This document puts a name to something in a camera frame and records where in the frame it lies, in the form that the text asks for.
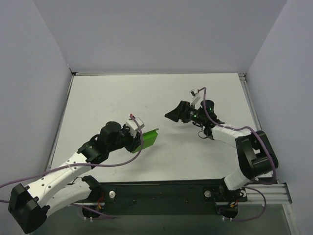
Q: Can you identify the aluminium frame rail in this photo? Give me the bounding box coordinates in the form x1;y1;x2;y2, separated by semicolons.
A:
238;72;293;205

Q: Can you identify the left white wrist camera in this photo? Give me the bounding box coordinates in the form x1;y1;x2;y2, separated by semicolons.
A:
125;114;145;137

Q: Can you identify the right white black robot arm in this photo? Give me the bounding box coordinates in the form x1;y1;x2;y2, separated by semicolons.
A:
165;100;279;190

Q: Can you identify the green paper box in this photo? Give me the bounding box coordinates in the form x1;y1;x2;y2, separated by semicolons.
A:
132;128;159;153

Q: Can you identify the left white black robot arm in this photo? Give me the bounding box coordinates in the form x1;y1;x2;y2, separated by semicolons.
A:
8;117;144;234

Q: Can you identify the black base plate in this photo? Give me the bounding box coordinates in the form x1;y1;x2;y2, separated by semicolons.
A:
81;179;247;217

